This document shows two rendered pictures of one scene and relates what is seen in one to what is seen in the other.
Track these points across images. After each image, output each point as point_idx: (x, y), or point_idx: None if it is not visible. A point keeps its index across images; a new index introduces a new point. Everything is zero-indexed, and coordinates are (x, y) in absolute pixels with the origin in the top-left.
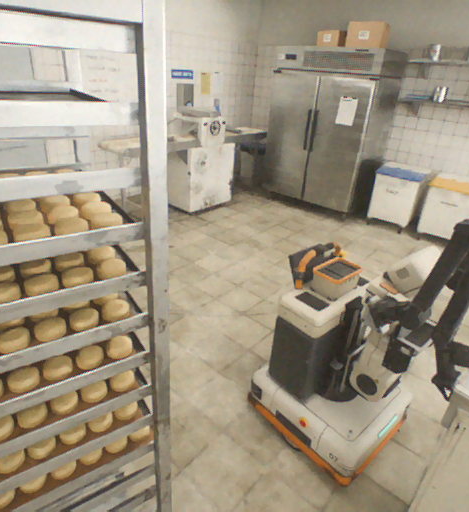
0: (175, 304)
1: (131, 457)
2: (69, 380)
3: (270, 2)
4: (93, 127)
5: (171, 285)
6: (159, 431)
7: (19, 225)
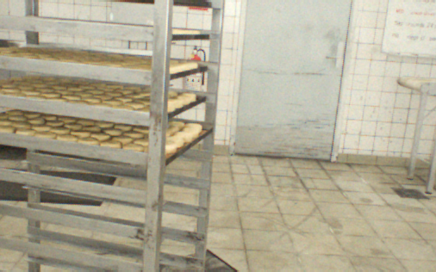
0: (406, 269)
1: (129, 157)
2: (93, 24)
3: None
4: (402, 65)
5: (417, 251)
6: (150, 126)
7: None
